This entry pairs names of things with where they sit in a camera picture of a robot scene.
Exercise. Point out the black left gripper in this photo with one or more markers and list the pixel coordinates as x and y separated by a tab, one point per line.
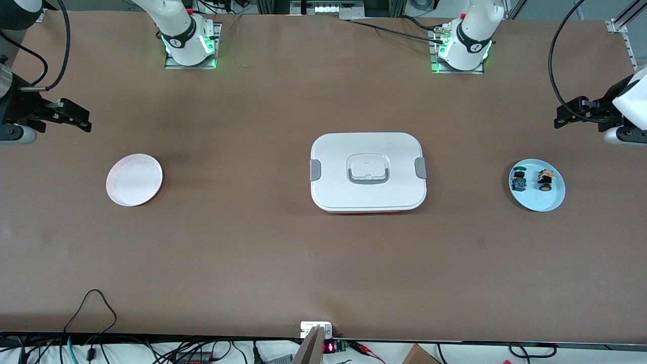
605	110

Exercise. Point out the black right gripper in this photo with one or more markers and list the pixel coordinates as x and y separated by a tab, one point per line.
20	107

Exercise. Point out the white lunch box grey clips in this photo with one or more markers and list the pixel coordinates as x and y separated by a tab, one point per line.
333	151

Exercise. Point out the brown cardboard box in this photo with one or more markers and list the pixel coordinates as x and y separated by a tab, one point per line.
419	356

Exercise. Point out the small white box device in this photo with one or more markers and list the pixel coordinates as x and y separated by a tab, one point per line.
308	328

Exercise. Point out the light blue round plate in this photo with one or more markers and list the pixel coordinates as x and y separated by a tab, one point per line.
541	199

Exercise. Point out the pink round plate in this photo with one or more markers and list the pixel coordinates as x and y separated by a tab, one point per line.
134	180

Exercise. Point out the white power strip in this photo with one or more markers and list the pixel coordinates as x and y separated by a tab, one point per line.
328	8

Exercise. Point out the red clip lead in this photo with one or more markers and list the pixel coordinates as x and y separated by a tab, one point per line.
366	350

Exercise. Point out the grey power adapter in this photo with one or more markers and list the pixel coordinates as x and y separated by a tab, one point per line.
278	360

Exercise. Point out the aluminium profile bar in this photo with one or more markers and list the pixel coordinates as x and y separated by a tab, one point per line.
311	349

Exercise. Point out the red digit display module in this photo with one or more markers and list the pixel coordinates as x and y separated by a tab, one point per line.
329	347

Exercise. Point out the aluminium corner bracket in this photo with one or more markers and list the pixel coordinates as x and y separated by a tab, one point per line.
619	25

